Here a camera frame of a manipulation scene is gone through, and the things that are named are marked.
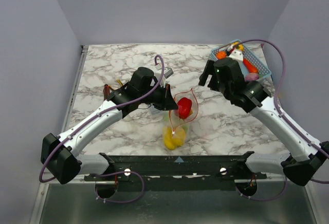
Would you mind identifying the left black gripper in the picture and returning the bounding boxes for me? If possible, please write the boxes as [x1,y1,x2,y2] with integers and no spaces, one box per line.
[139,82,179,111]

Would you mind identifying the red toy bell pepper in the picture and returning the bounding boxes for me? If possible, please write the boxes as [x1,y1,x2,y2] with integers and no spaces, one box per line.
[177,97,192,120]

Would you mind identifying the clear zip top bag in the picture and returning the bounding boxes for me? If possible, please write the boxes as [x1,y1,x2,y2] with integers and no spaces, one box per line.
[162,88,199,150]

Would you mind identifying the yellow toy lemon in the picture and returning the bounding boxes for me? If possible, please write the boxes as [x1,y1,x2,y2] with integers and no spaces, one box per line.
[172,127,186,147]

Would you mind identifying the yellow toy corn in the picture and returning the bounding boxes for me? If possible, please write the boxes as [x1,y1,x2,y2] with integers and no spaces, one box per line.
[162,126,175,150]

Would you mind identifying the blue plastic basket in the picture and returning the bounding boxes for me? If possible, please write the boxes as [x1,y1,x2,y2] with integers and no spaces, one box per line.
[210,40,271,83]

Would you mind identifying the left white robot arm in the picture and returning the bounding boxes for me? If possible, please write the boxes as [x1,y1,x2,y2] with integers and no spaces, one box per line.
[41,66,178,184]

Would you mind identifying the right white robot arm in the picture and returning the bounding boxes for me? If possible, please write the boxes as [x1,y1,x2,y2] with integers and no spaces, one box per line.
[199,58,328,186]

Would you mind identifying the orange toy pumpkin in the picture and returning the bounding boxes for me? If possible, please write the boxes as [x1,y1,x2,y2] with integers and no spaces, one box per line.
[215,51,227,60]

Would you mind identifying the pink toy onion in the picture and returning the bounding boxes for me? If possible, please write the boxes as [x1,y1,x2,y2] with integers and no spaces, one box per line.
[245,72,260,82]

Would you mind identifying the yellow toy bell pepper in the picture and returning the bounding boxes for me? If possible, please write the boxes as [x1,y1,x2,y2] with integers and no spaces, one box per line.
[232,42,244,51]

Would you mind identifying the red black utility knife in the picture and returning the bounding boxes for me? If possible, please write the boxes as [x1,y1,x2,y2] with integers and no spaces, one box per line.
[103,84,111,100]

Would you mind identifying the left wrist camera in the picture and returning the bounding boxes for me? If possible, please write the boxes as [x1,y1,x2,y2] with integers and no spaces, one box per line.
[154,65,174,86]

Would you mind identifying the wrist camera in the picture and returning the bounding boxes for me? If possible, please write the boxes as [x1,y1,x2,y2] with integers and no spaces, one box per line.
[154,65,174,86]
[226,44,244,62]

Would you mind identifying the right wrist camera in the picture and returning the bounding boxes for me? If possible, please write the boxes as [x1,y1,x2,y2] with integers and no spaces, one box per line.
[226,44,244,62]

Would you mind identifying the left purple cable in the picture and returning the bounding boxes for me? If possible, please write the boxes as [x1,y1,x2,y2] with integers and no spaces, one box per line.
[39,54,165,183]

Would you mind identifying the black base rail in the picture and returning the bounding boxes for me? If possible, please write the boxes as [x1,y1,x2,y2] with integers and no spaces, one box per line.
[84,152,266,191]

